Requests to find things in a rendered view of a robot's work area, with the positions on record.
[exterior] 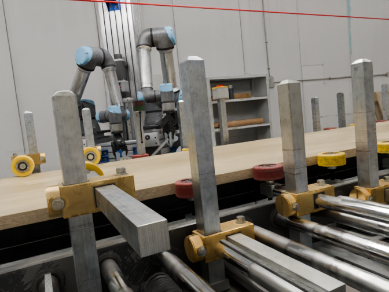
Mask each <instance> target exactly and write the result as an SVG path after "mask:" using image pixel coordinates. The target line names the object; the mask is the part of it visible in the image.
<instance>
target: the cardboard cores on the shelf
mask: <svg viewBox="0 0 389 292"><path fill-rule="evenodd" d="M251 97H252V94H251V93H237V94H234V99H238V98H251ZM261 123H263V118H253V119H243V120H236V121H227V127H236V126H246V125H256V124H261ZM214 129H219V122H216V123H214Z"/></svg>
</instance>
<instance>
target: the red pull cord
mask: <svg viewBox="0 0 389 292"><path fill-rule="evenodd" d="M69 1H87V2H106V3H125V4H135V5H153V6H172V7H182V8H201V9H220V10H238V11H249V12H267V13H286V14H305V15H315V16H333V17H352V18H362V19H380V20H389V19H381V18H371V17H354V16H335V15H325V14H308V13H290V12H272V11H262V10H244V9H226V8H208V7H198V6H181V5H162V4H153V3H135V2H117V1H99V0H69Z"/></svg>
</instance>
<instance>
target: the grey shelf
mask: <svg viewBox="0 0 389 292"><path fill-rule="evenodd" d="M249 83H250V85H249ZM206 84H207V96H208V107H209V114H210V125H211V137H212V147H217V146H221V134H220V128H219V129H214V123H216V122H219V116H218V104H217V101H212V99H211V96H212V88H214V87H216V86H217V85H223V86H229V85H233V93H234V94H237V93H251V94H252V97H251V98H238V99H230V100H225V103H226V115H227V121H236V120H243V119H253V118H263V123H261V124H256V125H246V126H236V127H228V134H229V144H236V143H244V142H249V141H256V140H263V139H268V138H273V127H272V119H271V105H270V92H269V78H268V74H260V75H240V76H220V77H210V78H206ZM250 90H251V92H250ZM251 103H252V105H251ZM252 116H253V118H252ZM254 136H255V138H254Z"/></svg>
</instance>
